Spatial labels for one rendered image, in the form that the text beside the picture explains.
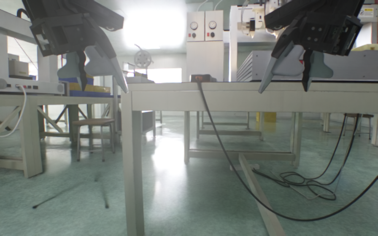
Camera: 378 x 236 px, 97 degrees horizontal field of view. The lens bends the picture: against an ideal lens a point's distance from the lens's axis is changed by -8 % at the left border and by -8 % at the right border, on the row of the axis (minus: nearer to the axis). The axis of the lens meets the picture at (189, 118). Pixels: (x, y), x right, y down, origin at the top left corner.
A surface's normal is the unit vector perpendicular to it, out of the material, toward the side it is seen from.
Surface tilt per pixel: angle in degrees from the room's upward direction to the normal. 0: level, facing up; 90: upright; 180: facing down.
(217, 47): 90
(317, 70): 125
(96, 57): 63
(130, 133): 90
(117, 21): 93
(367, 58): 90
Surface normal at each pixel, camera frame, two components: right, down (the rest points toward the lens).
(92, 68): 0.61, -0.39
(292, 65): -0.64, -0.39
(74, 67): 0.76, 0.59
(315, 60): -0.78, 0.59
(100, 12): 0.84, 0.11
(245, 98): -0.14, 0.09
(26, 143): 0.99, 0.01
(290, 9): -0.87, 0.10
